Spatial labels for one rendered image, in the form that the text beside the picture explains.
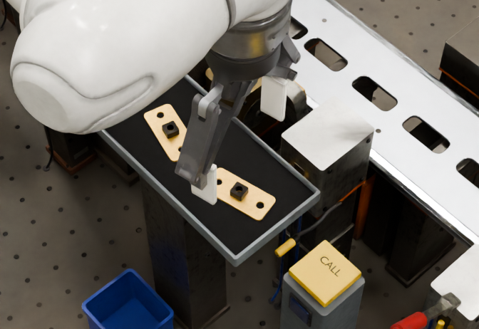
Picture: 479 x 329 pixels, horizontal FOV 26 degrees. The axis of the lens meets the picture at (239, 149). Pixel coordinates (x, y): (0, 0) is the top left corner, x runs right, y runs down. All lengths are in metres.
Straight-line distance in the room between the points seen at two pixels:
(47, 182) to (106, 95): 1.07
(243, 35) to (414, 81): 0.67
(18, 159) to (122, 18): 1.11
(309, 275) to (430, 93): 0.47
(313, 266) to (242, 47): 0.34
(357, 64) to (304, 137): 0.26
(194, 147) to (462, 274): 0.45
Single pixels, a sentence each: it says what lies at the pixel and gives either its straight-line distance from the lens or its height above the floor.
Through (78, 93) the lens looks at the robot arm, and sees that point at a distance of 0.77.
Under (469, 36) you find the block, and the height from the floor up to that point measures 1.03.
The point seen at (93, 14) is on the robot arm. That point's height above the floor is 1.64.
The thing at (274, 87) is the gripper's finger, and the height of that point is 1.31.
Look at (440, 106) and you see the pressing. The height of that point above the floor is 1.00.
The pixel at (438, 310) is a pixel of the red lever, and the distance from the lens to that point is 1.28.
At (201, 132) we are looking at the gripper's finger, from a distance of 1.02.
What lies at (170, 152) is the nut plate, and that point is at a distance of 1.28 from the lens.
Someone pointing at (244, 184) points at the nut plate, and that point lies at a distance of 1.25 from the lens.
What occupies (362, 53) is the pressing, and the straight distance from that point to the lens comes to 1.60.
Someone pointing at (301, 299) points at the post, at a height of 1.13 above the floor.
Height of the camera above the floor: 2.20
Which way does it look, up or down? 55 degrees down
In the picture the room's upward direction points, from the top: straight up
